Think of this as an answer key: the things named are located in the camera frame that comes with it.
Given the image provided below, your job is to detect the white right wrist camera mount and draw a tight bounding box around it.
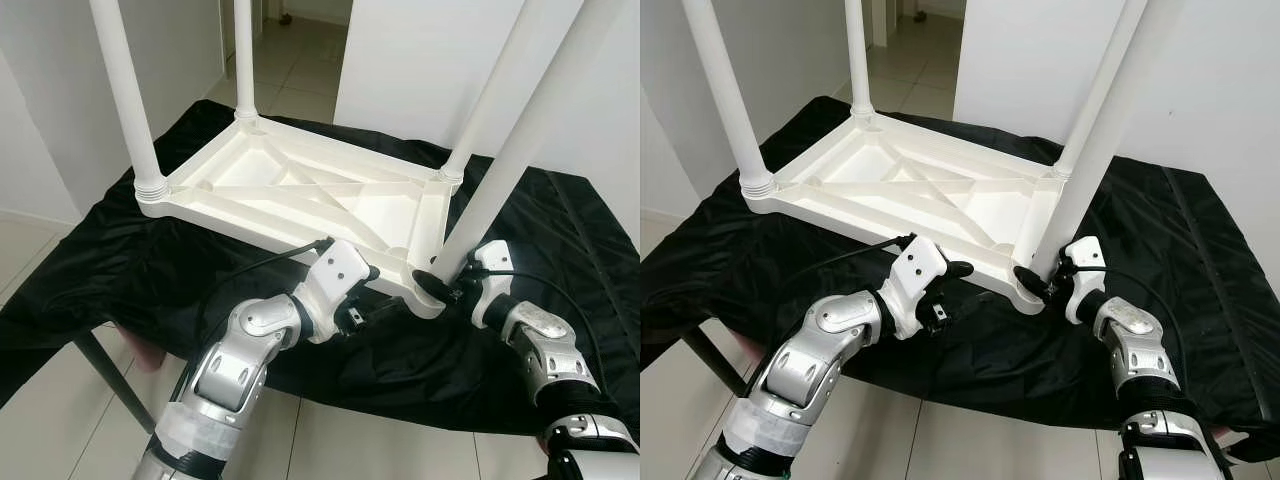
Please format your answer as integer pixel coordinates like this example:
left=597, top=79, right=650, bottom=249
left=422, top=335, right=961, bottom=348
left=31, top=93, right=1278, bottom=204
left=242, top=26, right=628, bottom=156
left=1062, top=235, right=1109, bottom=323
left=465, top=240, right=516, bottom=326

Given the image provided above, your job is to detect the black metal table leg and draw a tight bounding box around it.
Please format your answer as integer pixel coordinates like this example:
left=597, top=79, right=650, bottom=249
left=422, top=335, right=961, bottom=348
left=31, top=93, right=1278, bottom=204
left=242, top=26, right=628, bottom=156
left=70, top=335, right=156, bottom=433
left=685, top=330, right=751, bottom=396

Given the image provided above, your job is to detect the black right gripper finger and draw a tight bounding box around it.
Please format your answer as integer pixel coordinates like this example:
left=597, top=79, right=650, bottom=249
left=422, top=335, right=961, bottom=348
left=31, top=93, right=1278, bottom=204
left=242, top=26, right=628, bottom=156
left=412, top=268, right=457, bottom=302
left=1012, top=264, right=1052, bottom=300

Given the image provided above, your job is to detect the black table cloth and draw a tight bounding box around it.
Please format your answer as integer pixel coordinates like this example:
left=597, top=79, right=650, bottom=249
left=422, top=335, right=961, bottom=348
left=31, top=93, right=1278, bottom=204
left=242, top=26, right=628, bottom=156
left=0, top=100, right=641, bottom=436
left=640, top=95, right=1280, bottom=461

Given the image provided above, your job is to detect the white plastic table top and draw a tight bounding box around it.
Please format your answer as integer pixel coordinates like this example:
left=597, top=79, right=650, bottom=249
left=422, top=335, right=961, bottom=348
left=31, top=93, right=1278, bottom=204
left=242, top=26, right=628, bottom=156
left=135, top=112, right=466, bottom=321
left=742, top=108, right=1076, bottom=316

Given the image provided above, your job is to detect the white plastic table leg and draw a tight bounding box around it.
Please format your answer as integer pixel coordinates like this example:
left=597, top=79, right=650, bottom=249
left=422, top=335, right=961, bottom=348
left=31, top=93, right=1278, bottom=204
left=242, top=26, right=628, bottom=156
left=1050, top=0, right=1153, bottom=181
left=440, top=0, right=561, bottom=184
left=88, top=0, right=171, bottom=206
left=845, top=0, right=874, bottom=119
left=1030, top=0, right=1189, bottom=281
left=680, top=0, right=779, bottom=201
left=232, top=0, right=259, bottom=123
left=432, top=0, right=629, bottom=286

